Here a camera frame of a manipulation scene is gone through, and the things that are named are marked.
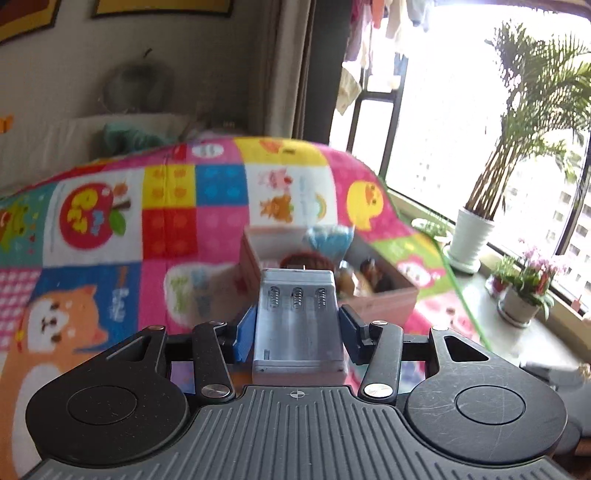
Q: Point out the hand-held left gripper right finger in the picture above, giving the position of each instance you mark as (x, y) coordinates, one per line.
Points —
(353, 334)

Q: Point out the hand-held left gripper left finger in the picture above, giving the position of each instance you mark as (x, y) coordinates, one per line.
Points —
(244, 337)

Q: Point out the pink cardboard box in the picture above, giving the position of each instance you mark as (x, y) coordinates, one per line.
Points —
(383, 302)

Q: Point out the yellow bun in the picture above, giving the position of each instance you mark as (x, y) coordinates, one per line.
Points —
(351, 284)

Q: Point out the grey battery case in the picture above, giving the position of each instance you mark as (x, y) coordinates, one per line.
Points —
(300, 337)

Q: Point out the crochet doll brown hat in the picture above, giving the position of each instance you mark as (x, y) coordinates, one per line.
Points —
(314, 261)

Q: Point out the blue white snack pouch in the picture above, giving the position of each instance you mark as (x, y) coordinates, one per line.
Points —
(330, 242)

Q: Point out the small green plant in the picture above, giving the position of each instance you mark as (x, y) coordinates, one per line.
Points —
(431, 230)

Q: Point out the palm plant in white pot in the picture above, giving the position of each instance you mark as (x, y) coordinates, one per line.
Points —
(471, 240)

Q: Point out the small plant in red pot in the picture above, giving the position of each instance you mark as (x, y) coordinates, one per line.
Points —
(501, 279)

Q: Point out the pink flowering potted plant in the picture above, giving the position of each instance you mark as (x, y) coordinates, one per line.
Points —
(521, 304)

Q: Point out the colourful printed play mat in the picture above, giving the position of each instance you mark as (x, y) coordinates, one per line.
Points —
(92, 258)

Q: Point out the stone window sill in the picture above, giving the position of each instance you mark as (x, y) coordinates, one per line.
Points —
(531, 341)

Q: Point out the teal cloth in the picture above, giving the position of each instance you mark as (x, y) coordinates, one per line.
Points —
(129, 136)

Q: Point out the pale yellow hanging cloth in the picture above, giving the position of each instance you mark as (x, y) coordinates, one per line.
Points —
(348, 90)

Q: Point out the beige curtain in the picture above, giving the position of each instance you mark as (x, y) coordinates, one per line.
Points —
(300, 69)

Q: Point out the grey neck pillow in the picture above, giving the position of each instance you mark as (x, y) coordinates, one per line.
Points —
(138, 87)

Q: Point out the hanging laundry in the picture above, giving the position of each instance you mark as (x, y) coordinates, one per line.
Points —
(392, 27)

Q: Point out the black window frame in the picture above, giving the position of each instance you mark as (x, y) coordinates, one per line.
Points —
(397, 129)

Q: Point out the yellow picture frame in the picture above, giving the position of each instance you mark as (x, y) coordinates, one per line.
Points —
(161, 8)

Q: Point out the red picture frame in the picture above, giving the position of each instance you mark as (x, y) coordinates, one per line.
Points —
(23, 18)

